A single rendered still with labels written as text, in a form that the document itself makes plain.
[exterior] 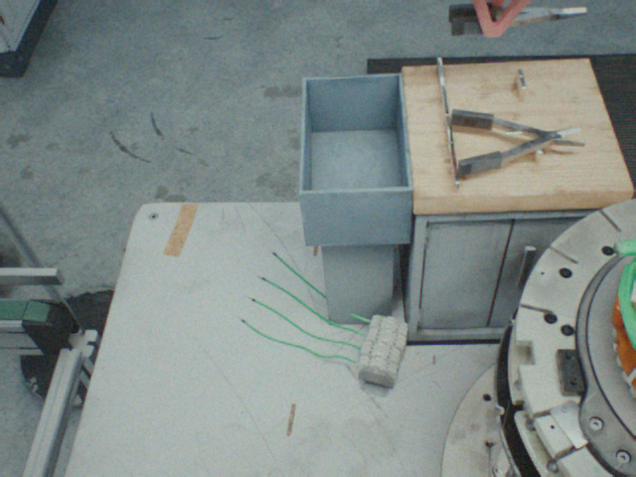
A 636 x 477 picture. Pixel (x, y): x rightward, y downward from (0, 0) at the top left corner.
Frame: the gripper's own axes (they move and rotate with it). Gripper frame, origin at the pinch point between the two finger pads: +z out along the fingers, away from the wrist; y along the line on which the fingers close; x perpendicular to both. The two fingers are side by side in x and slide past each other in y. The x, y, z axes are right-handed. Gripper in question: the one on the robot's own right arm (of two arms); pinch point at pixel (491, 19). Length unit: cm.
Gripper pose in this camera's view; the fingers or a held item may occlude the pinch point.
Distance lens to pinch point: 71.2
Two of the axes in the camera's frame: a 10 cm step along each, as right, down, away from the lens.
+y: 0.0, 8.1, -5.9
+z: 0.5, 5.9, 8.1
